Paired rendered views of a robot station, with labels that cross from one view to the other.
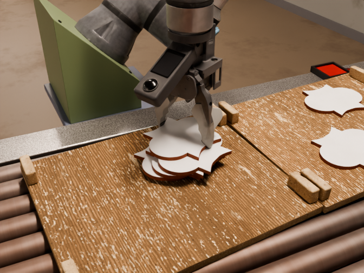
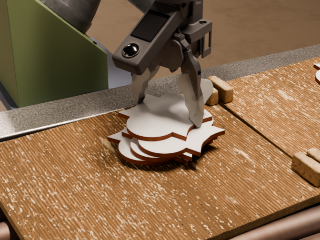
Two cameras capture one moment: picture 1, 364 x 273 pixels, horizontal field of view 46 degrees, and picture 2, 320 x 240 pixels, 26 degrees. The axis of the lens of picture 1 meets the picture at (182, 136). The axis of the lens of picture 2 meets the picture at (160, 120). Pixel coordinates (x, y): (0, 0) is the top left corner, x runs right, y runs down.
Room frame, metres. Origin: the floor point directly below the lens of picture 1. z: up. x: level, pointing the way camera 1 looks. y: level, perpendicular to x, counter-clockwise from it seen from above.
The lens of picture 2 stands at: (-0.27, 0.03, 1.51)
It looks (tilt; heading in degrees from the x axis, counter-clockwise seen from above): 30 degrees down; 359
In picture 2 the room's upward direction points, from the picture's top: straight up
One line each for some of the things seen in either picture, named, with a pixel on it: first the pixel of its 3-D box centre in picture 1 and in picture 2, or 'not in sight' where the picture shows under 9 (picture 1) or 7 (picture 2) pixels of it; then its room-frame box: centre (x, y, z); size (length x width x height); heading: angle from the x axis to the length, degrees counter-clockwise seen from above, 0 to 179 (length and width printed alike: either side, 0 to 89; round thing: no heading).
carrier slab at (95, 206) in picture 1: (162, 187); (143, 173); (0.57, 0.03, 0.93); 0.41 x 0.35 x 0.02; 119
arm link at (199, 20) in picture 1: (188, 15); not in sight; (0.67, -0.01, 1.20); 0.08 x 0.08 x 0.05
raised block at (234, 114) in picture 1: (228, 111); (220, 88); (0.79, -0.10, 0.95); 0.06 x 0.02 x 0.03; 28
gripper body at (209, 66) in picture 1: (192, 61); (176, 24); (0.68, -0.02, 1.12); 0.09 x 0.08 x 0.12; 144
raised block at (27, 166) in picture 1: (28, 169); not in sight; (0.59, 0.27, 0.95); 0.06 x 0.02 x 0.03; 29
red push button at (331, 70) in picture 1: (330, 72); not in sight; (1.04, -0.40, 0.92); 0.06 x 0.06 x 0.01; 24
